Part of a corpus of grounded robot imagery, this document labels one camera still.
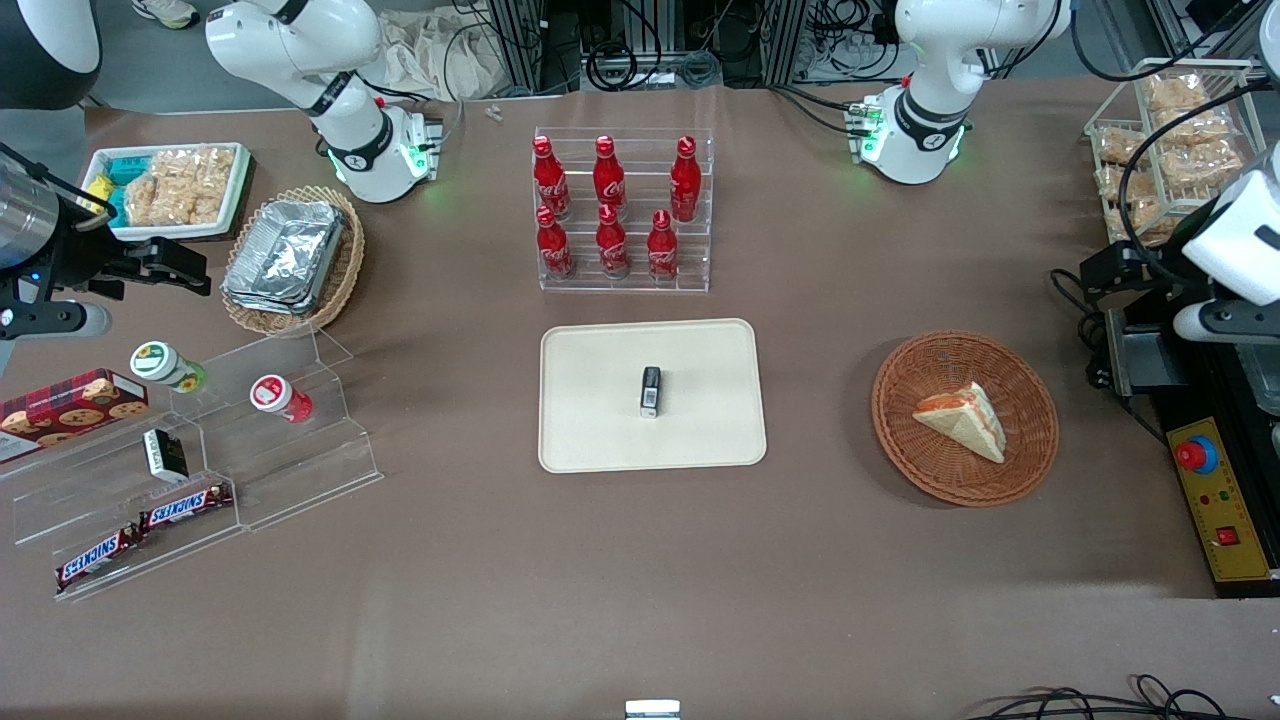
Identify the round brown wicker basket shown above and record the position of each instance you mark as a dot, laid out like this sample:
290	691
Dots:
910	450

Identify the teal snack box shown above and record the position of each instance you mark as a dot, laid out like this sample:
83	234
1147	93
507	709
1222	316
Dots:
128	170

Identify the triangular sandwich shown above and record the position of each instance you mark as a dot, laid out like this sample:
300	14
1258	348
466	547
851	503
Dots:
965	422

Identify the red lid cup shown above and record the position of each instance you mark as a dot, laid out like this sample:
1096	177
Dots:
275	396

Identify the white rectangular snack tray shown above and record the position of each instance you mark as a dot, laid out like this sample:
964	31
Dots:
235	200

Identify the small black white box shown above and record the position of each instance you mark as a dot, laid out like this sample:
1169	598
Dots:
165	455

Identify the red cola bottle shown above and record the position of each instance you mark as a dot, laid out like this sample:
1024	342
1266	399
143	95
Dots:
662	250
608	180
612	246
685	182
554	248
548	180

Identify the green lid cup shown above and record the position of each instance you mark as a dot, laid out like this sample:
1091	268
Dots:
160	364

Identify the snickers bar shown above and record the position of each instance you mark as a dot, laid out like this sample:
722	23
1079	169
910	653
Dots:
185	507
98	558

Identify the red emergency stop button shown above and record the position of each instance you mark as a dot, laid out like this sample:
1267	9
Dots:
1196	455

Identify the rice cracker snack bag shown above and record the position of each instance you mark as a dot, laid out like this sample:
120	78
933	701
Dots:
1200	165
1150	222
185	185
1190	128
1125	183
1118	147
1175	93

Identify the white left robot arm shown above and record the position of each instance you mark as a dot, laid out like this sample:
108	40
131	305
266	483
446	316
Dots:
930	60

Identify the aluminium foil tray stack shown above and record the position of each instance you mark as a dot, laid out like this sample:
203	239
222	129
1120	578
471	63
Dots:
285	255

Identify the black equipment base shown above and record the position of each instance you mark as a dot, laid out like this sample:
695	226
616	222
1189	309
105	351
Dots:
1195	385

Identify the oval light wicker basket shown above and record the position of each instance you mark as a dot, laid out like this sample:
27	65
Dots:
345	270

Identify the clear acrylic bottle rack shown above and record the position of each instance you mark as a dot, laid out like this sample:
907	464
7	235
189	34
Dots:
640	150

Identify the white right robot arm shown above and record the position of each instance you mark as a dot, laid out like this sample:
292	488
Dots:
290	45

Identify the clear acrylic step shelf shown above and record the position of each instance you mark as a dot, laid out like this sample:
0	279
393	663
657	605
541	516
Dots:
300	470

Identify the yellow control panel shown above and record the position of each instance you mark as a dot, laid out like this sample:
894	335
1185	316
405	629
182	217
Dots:
1235	500

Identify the grey metal box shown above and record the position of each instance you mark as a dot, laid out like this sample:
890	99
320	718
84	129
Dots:
1140	355

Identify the clear plastic container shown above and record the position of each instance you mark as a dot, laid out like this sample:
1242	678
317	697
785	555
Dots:
1262	380

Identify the yellow snack packet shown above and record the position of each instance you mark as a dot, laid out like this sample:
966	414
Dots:
97	188

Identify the white crumpled cloth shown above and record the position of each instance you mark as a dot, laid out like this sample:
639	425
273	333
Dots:
430	55

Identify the red plaid cookie box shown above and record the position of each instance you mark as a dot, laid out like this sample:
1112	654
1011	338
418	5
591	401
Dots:
60	410

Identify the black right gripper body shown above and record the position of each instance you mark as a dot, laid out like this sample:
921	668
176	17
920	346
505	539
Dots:
82	262

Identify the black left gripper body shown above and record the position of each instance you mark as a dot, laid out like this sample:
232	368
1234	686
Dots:
1150	279

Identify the cream plastic tray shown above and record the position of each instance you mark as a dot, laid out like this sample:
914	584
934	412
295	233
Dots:
600	420

